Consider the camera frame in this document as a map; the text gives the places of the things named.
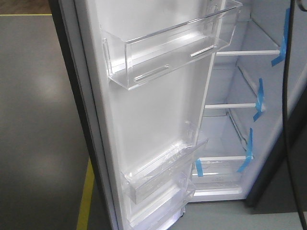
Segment lower glass fridge shelf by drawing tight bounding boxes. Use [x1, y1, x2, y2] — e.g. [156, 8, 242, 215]
[198, 109, 254, 161]

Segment middle clear door bin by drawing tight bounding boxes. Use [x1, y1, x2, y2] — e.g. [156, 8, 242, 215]
[122, 121, 208, 204]

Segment clear crisper drawer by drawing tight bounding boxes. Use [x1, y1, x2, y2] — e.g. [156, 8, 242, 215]
[192, 158, 243, 190]

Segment glass fridge shelf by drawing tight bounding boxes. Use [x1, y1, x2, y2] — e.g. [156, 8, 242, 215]
[216, 20, 280, 57]
[198, 109, 254, 161]
[205, 67, 266, 112]

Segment middle glass fridge shelf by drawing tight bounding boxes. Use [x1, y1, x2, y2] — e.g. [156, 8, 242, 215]
[205, 67, 266, 112]

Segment upper glass fridge shelf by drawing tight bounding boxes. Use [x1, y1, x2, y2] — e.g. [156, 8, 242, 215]
[216, 20, 280, 57]

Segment upper clear door bin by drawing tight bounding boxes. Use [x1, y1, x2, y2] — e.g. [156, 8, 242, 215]
[98, 0, 242, 90]

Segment lower clear door bin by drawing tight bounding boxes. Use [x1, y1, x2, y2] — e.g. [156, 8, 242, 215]
[127, 172, 196, 230]

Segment clear door bin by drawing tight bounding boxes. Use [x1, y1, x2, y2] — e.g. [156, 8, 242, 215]
[127, 172, 196, 230]
[98, 0, 242, 90]
[122, 121, 208, 204]

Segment open fridge door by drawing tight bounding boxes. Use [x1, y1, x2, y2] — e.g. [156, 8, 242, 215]
[47, 0, 227, 230]

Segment dark grey fridge body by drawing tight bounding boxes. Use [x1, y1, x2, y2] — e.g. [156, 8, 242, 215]
[192, 0, 307, 214]

